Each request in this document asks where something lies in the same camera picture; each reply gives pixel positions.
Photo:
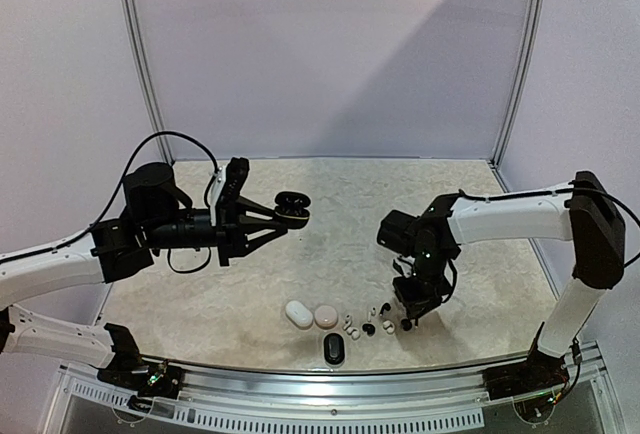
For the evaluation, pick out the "aluminium frame post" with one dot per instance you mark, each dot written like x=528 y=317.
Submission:
x=140 y=59
x=524 y=57

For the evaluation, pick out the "left aluminium frame post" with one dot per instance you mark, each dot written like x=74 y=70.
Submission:
x=140 y=59

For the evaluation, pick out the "white stem earbud right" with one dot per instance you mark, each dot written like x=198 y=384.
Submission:
x=388 y=327

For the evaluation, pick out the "right aluminium frame post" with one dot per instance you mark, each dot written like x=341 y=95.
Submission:
x=524 y=57

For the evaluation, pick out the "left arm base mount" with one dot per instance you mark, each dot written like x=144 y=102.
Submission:
x=137 y=371

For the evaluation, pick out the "black oval earbud case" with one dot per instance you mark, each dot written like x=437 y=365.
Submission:
x=333 y=349

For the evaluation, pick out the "aluminium front rail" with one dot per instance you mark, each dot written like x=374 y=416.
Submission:
x=216 y=400

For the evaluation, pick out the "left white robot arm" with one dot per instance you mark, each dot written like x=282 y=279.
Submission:
x=158 y=216

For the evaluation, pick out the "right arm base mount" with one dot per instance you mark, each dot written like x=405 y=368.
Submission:
x=538 y=372

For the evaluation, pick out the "white earbud lower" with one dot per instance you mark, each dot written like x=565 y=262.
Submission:
x=353 y=333

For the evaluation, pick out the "black earbud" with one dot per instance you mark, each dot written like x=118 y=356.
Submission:
x=385 y=308
x=369 y=329

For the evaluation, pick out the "white oval earbud case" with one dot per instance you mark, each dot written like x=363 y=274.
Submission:
x=299 y=314

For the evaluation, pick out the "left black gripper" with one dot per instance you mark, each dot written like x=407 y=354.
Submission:
x=230 y=231

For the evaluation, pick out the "pink round earbud case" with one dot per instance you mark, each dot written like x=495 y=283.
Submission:
x=326 y=317

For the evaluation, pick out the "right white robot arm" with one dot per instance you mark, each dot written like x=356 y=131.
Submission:
x=580 y=212

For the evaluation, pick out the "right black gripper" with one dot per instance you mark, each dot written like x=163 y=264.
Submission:
x=413 y=297

